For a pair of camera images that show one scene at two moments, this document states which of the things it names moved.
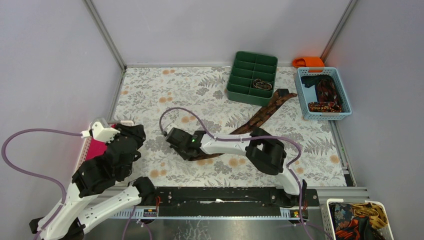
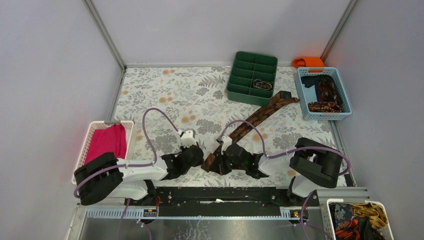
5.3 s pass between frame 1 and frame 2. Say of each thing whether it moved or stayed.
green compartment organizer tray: stayed
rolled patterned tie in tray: stayed
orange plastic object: stayed
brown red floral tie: moved
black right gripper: moved
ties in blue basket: stayed
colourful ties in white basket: stayed
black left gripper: moved
